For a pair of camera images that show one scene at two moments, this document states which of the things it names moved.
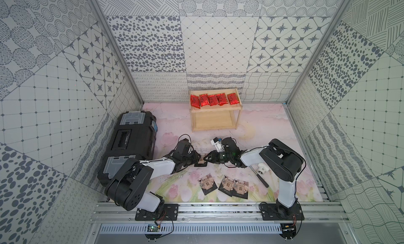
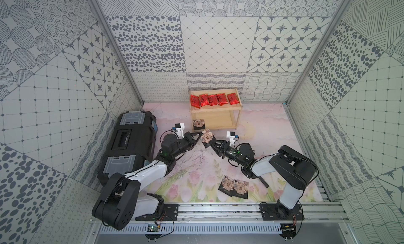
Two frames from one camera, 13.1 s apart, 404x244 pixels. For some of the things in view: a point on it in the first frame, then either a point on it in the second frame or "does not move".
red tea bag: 233,99 does not move
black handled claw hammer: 259,178 does not move
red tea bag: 204,99 does not move
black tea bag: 201,163 → 199,123
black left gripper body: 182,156 → 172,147
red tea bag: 195,101 does not move
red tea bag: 222,99 does not move
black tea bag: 207,184 → 207,135
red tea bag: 213,100 does not move
